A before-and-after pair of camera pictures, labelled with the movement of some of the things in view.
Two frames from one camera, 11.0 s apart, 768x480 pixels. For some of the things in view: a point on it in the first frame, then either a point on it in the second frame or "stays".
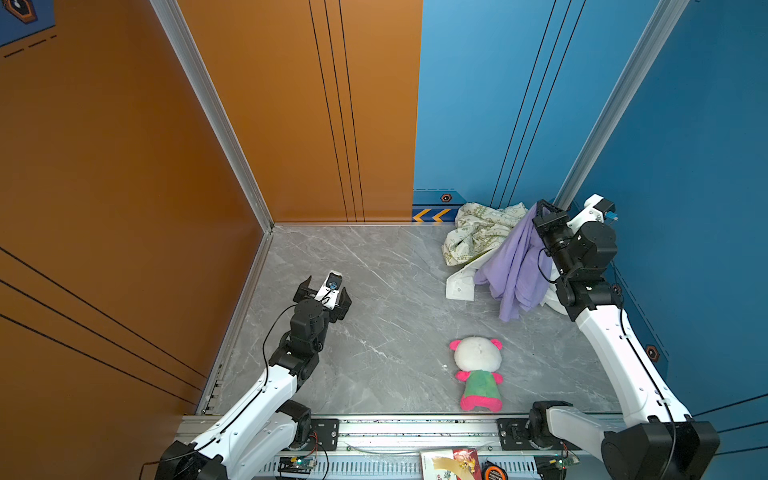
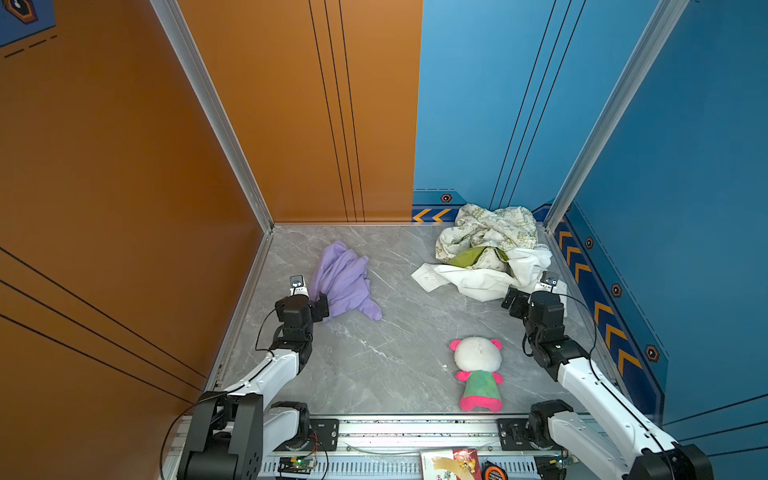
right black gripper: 547,224 to 521,299
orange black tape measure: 491,471 stays
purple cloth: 519,272 to 341,274
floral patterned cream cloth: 478,230 stays
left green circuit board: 297,464 stays
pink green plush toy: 479,358 stays
